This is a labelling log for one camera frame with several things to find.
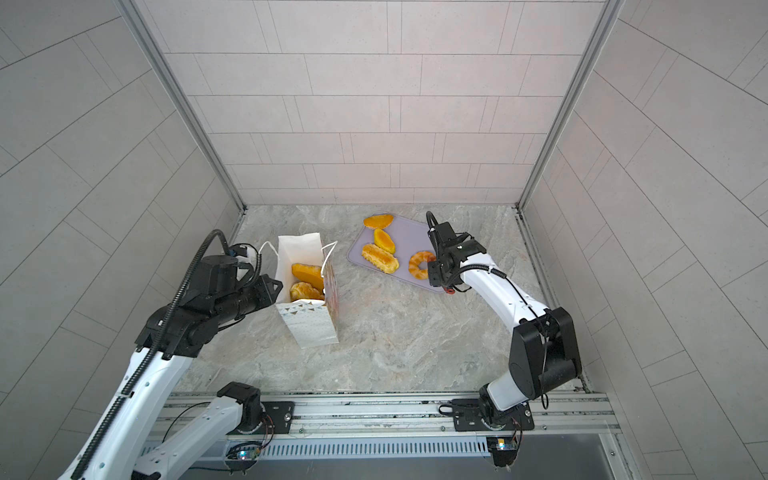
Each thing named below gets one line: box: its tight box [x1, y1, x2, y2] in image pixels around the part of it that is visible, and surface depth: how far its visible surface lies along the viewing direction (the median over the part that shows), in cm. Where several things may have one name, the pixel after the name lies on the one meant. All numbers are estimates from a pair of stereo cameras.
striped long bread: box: [290, 282, 325, 302], surface depth 82 cm
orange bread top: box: [363, 214, 395, 229], surface depth 110 cm
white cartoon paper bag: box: [275, 232, 339, 349], surface depth 78 cm
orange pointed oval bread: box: [291, 263, 324, 291], surface depth 85 cm
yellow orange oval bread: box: [373, 228, 396, 254], surface depth 104 cm
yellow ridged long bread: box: [361, 244, 400, 274], surface depth 99 cm
